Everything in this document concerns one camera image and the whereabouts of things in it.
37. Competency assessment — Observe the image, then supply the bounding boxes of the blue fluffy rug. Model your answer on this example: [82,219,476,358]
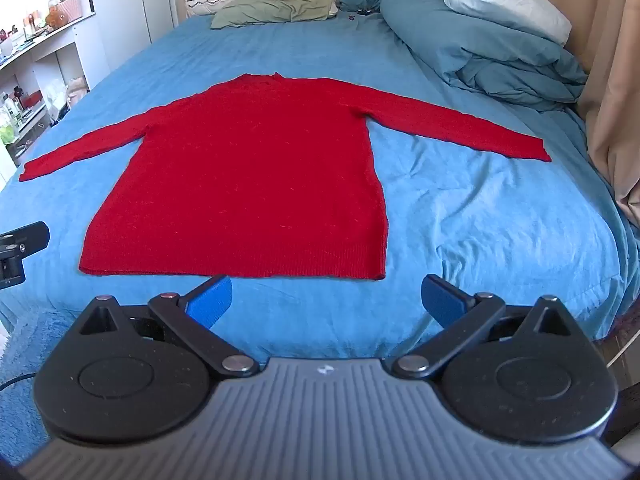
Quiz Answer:
[0,305,76,466]

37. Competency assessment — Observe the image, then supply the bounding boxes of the white bottle with green label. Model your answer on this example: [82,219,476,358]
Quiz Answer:
[0,94,23,133]

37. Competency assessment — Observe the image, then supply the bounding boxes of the beige curtain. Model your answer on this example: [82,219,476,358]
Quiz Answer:
[565,0,640,226]

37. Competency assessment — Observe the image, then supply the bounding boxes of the white cable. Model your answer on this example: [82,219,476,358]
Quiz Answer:
[606,342,632,377]

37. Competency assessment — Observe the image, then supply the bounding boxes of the white wardrobe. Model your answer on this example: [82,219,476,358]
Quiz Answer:
[82,0,177,92]

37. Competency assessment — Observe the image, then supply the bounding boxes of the teal duvet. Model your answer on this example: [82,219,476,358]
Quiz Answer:
[380,0,588,112]

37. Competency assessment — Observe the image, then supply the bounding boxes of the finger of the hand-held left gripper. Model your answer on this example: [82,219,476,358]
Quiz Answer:
[0,221,51,262]

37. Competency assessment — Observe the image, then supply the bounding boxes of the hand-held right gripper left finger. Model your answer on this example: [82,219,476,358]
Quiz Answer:
[75,274,260,379]

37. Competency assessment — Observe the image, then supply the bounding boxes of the black cable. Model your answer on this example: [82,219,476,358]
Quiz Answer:
[0,372,38,392]

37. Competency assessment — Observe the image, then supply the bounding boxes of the pink basket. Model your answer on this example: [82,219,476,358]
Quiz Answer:
[54,0,82,25]

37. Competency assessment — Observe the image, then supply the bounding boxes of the light blue folded blanket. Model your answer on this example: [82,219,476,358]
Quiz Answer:
[443,0,572,46]

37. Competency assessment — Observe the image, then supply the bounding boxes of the green pillow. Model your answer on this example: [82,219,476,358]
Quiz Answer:
[210,0,340,30]

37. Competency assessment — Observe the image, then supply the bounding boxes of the red towel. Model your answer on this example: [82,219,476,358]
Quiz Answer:
[19,72,552,281]

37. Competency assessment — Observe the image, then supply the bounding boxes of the white shelf unit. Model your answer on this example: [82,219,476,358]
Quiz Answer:
[0,10,108,186]

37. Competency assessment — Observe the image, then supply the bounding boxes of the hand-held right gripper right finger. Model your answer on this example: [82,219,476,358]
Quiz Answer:
[391,273,579,380]

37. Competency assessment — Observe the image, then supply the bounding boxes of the bed with blue sheet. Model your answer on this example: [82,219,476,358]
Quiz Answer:
[0,10,640,361]

